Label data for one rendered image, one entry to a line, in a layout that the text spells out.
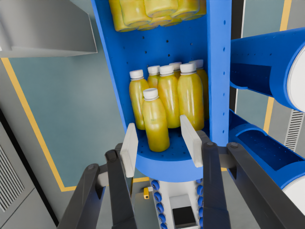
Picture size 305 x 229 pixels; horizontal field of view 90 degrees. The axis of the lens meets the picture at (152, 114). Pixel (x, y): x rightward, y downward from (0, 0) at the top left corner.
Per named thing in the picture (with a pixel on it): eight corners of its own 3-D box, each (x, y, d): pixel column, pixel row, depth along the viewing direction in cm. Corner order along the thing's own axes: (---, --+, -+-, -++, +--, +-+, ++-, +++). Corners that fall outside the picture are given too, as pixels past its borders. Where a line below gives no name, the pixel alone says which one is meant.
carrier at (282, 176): (235, 125, 153) (228, 100, 143) (339, 206, 71) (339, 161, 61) (208, 136, 156) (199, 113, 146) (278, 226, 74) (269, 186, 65)
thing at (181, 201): (169, 200, 78) (174, 233, 64) (168, 195, 77) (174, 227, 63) (188, 197, 78) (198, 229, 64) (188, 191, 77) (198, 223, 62)
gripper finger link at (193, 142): (194, 141, 14) (202, 140, 14) (179, 115, 20) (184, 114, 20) (195, 168, 15) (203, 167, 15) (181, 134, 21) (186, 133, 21)
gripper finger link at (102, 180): (122, 186, 13) (89, 191, 13) (129, 152, 18) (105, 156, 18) (118, 172, 13) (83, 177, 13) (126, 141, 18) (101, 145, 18)
